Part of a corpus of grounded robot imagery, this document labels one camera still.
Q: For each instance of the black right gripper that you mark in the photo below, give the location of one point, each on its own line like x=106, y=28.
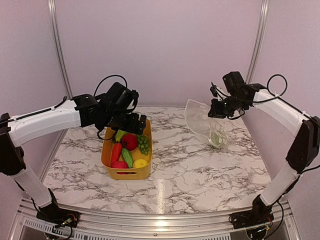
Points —
x=215, y=111

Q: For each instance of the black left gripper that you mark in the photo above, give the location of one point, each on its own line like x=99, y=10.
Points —
x=132, y=127

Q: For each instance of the clear polka dot zip bag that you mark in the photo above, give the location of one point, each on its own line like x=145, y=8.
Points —
x=197, y=120

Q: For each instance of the red toy pomegranate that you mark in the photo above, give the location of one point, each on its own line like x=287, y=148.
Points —
x=129, y=142

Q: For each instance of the green toy grape bunch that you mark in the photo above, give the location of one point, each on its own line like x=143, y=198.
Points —
x=143, y=144

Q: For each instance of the green toy apple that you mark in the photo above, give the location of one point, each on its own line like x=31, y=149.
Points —
x=217, y=139

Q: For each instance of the yellow toy lemon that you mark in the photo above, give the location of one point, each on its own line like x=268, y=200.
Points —
x=140, y=163

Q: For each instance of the yellow plastic basket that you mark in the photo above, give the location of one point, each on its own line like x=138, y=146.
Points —
x=129, y=173

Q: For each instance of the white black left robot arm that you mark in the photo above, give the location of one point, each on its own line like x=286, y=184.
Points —
x=81, y=111

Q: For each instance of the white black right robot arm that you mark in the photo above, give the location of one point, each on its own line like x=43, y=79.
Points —
x=287, y=138

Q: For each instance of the green toy pear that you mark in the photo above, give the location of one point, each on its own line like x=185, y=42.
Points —
x=119, y=135

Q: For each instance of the green toy bitter gourd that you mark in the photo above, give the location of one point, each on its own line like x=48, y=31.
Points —
x=127, y=157

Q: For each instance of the red toy chili pepper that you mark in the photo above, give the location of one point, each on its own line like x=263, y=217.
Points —
x=116, y=152

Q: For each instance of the red toy apple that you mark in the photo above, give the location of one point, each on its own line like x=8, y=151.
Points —
x=119, y=165

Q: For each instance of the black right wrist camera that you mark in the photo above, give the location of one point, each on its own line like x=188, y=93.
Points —
x=233, y=81

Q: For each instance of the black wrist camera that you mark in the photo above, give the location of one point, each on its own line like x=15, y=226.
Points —
x=120, y=96
x=233, y=81

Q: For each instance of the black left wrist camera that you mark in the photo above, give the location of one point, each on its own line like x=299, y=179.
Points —
x=120, y=96

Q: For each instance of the left aluminium corner post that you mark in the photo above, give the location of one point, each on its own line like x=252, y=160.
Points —
x=58, y=47

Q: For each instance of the aluminium corner post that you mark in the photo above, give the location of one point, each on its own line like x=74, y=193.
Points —
x=260, y=34
x=58, y=47

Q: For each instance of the right aluminium corner post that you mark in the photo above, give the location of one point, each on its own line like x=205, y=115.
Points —
x=260, y=34

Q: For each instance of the aluminium front frame rail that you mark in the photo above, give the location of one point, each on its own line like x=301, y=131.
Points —
x=107, y=225

